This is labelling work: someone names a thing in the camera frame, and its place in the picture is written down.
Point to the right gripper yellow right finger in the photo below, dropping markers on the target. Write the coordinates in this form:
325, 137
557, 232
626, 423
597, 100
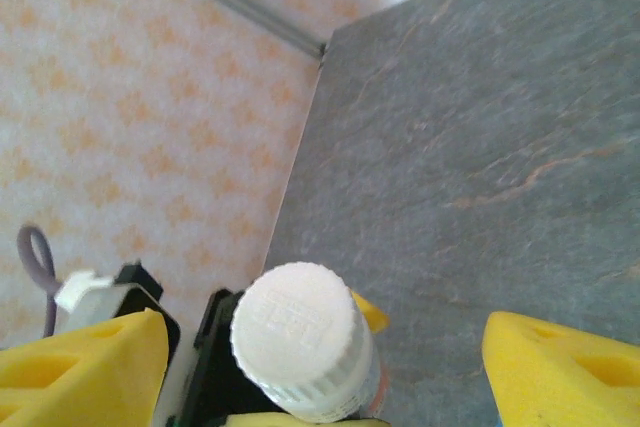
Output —
560, 382

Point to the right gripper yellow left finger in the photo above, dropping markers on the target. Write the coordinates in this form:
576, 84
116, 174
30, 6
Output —
75, 377

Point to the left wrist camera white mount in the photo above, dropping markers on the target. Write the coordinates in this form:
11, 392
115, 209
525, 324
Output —
80, 294

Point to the white pill bottle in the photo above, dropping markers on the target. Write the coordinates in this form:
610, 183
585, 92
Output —
295, 322

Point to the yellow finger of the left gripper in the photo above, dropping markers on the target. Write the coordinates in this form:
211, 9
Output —
372, 314
265, 421

